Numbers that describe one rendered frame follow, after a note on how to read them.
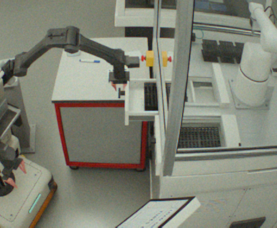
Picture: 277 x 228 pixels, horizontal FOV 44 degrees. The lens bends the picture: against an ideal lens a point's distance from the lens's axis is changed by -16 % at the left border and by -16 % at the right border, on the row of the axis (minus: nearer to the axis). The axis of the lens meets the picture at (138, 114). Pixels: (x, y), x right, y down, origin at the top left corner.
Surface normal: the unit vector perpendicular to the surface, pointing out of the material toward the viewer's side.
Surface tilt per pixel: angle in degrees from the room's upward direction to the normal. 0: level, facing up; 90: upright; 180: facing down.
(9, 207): 0
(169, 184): 90
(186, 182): 90
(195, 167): 90
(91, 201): 0
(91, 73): 0
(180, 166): 90
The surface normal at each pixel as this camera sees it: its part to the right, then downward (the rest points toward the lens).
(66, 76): 0.03, -0.69
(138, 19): 0.01, 0.73
